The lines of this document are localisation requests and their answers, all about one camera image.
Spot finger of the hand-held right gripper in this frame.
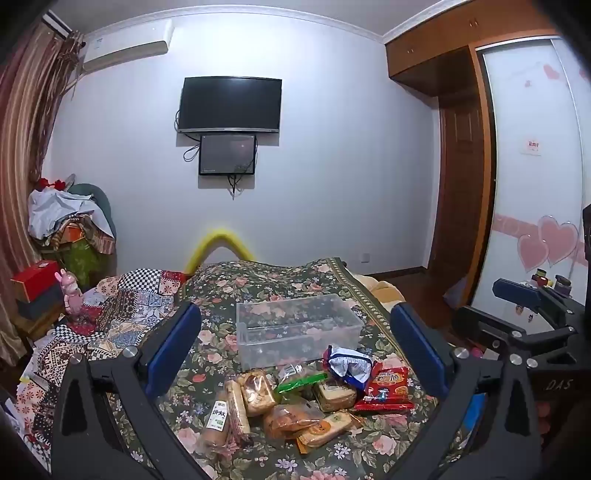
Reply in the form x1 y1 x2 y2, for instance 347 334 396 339
492 278 555 320
451 306 579 370

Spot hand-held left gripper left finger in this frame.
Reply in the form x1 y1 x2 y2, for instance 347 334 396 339
50 301 218 480

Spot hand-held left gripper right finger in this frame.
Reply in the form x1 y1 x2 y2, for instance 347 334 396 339
392 302 542 480

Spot red snack packet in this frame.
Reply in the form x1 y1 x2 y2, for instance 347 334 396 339
355 360 415 412

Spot blue white snack packet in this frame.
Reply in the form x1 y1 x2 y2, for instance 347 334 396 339
323 345 375 391

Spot biscuit roll packet white label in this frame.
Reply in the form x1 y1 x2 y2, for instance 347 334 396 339
196 390 232 455

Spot long clear cracker packet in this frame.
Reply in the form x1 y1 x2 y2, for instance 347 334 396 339
225 376 252 444

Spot square sandwich cake packet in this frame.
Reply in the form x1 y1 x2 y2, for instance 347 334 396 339
314 378 358 413

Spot toast bread packet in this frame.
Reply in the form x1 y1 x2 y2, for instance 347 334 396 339
238 369 278 418

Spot clear plastic storage box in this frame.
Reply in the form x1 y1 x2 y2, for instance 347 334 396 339
236 294 364 370

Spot green snack packet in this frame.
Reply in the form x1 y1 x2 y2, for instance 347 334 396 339
276 364 329 395

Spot beige rice cracker packet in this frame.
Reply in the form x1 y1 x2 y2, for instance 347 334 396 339
295 410 365 455

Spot round orange bread packet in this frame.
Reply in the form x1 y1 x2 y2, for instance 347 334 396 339
262 402 326 439

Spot patchwork quilt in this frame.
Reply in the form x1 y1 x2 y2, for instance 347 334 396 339
14 268 190 462

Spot beige fleece blanket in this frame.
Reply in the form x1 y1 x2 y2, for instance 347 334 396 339
355 274 408 306

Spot green floral bedspread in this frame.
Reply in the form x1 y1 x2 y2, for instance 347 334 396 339
106 257 467 480

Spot wooden door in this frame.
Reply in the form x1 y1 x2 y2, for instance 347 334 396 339
427 104 491 278

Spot pink plush toy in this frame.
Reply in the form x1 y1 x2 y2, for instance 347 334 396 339
54 270 84 315

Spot yellow foam tube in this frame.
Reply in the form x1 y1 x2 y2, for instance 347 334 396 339
184 226 254 274

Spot green patterned bag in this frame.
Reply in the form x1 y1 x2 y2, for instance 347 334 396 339
62 240 108 283

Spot dark grey box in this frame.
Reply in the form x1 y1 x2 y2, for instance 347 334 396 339
16 291 65 322

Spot red box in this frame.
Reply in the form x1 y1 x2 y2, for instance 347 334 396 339
11 261 62 302

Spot green chair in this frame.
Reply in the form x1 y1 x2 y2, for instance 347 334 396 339
69 184 117 241

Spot pile of clothes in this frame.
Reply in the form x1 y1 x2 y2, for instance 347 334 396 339
28 175 116 256

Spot wooden overhead cabinet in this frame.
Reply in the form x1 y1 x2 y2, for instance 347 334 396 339
385 0 573 96

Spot striped brown curtain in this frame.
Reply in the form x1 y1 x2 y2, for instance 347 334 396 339
0 32 86 259

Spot white air conditioner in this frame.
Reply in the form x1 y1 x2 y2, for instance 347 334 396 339
81 21 174 73

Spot black television cable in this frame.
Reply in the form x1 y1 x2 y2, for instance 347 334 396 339
174 110 202 163

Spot small black wall monitor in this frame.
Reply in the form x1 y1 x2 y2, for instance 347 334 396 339
198 134 257 177

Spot black wall television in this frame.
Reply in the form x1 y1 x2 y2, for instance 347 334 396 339
178 77 282 134

